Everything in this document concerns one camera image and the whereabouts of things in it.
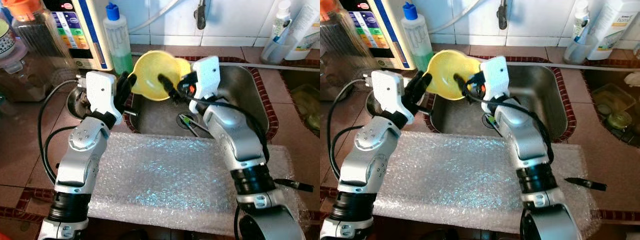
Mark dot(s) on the dark tiled wash basin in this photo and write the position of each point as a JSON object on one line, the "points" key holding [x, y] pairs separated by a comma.
{"points": [[300, 125], [597, 130]]}

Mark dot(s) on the small white squeeze bottle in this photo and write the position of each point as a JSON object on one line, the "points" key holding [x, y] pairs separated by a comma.
{"points": [[581, 15], [282, 15]]}

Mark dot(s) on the yellow plastic bowl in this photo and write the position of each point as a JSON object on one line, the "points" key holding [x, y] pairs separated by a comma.
{"points": [[150, 75], [445, 75]]}

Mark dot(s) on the round steel bowl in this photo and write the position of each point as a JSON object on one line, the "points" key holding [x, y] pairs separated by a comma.
{"points": [[75, 102], [372, 102]]}

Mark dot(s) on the clear plastic cup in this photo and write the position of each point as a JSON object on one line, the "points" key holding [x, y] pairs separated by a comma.
{"points": [[577, 52], [275, 52]]}

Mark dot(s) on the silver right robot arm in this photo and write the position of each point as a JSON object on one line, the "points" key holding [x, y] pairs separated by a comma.
{"points": [[240, 145], [525, 145]]}

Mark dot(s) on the round glass cup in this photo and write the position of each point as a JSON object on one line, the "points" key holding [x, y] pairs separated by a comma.
{"points": [[620, 120], [314, 121]]}

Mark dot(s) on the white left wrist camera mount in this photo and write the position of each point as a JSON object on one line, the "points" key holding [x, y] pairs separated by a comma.
{"points": [[390, 92], [100, 92]]}

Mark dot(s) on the green soap bottle blue cap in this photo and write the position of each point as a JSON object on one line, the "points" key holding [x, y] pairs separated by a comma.
{"points": [[119, 50], [417, 47]]}

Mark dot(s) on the straight white tube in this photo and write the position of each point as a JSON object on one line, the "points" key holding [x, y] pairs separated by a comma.
{"points": [[575, 66], [280, 66]]}

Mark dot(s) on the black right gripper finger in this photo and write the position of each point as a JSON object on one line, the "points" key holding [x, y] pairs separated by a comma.
{"points": [[461, 85], [169, 87]]}

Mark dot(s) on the rectangular glass container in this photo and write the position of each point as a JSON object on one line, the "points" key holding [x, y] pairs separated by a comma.
{"points": [[611, 97], [306, 97]]}

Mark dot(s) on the large white detergent bottle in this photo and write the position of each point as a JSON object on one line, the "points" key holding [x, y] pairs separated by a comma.
{"points": [[612, 30], [305, 30]]}

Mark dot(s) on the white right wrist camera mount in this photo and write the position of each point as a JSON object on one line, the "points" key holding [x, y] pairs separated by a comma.
{"points": [[496, 77], [206, 77]]}

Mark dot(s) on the clear bubble wrap sheet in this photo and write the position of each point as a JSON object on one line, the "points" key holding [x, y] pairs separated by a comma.
{"points": [[450, 185], [165, 180]]}

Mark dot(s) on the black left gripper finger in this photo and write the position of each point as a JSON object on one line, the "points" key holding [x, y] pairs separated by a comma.
{"points": [[410, 92], [424, 85], [129, 85], [119, 90]]}

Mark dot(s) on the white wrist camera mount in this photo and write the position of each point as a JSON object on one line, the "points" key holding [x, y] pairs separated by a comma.
{"points": [[390, 92], [100, 92], [206, 77], [496, 77]]}

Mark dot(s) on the patterned ceramic cup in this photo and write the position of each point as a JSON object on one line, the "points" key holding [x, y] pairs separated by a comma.
{"points": [[7, 40]]}

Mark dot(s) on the white blue water ionizer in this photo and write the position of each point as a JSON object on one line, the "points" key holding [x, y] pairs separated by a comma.
{"points": [[380, 30], [80, 30]]}

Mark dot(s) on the stainless steel sink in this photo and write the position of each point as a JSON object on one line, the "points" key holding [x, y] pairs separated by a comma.
{"points": [[540, 90], [240, 85]]}

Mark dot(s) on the pale pink plastic lid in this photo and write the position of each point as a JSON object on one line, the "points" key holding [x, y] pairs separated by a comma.
{"points": [[15, 62]]}

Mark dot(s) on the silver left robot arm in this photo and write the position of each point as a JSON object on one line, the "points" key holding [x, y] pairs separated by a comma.
{"points": [[365, 160], [80, 160]]}

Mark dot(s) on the dark metal faucet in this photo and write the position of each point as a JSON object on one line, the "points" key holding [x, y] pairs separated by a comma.
{"points": [[502, 17], [201, 17]]}

